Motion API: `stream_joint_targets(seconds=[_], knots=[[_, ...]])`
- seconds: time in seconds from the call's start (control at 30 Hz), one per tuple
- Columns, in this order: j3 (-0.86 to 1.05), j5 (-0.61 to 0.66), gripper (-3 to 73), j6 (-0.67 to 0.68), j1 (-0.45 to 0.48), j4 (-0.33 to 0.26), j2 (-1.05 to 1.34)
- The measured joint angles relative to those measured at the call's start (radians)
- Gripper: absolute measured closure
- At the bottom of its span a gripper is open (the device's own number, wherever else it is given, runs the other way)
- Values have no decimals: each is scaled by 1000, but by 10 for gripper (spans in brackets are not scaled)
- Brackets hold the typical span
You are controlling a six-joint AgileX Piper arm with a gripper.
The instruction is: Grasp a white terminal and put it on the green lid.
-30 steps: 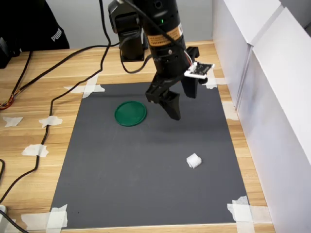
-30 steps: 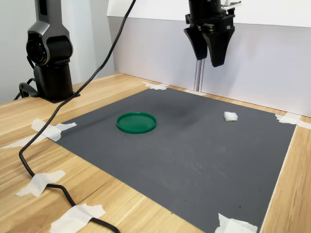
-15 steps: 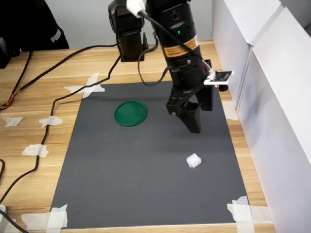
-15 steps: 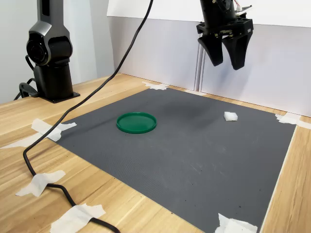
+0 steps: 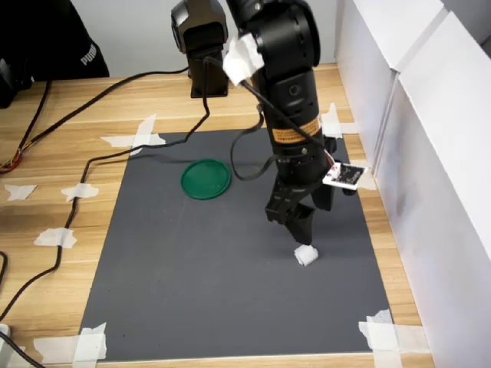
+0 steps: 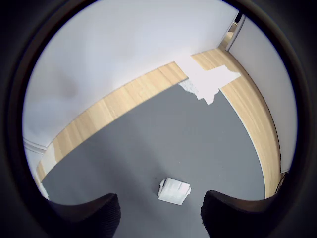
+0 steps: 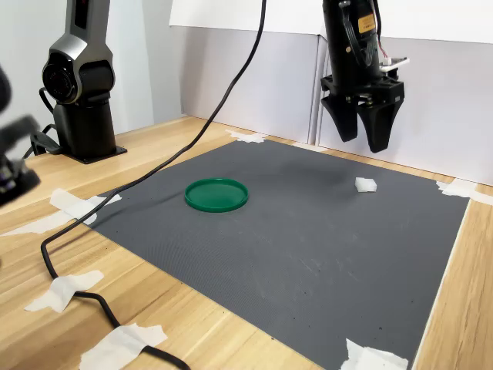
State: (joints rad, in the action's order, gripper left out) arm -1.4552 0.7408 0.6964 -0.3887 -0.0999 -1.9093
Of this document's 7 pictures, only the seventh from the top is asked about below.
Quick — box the black flat ribbon cable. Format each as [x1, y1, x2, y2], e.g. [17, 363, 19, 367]
[337, 0, 381, 66]

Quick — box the thick black camera cable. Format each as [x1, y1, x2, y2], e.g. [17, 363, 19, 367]
[40, 0, 268, 370]

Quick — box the white masking tape piece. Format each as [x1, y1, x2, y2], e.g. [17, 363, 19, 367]
[340, 338, 409, 370]
[0, 187, 122, 237]
[436, 178, 493, 205]
[225, 129, 267, 144]
[79, 322, 169, 370]
[24, 269, 106, 314]

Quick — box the black arm base cable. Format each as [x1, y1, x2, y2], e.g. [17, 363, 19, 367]
[22, 87, 62, 159]

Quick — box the small white camera board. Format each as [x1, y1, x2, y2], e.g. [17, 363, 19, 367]
[379, 55, 410, 72]

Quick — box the thin red white wire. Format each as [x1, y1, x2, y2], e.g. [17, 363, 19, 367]
[375, 36, 392, 65]

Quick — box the small white plastic terminal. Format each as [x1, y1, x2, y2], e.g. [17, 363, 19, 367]
[353, 177, 377, 193]

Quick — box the round green lid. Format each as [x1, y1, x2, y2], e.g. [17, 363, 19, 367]
[183, 177, 250, 214]

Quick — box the dark grey mat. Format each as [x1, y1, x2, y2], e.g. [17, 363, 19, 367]
[89, 139, 471, 370]

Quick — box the blurred black object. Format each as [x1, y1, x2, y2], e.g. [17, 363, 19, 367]
[0, 65, 42, 205]

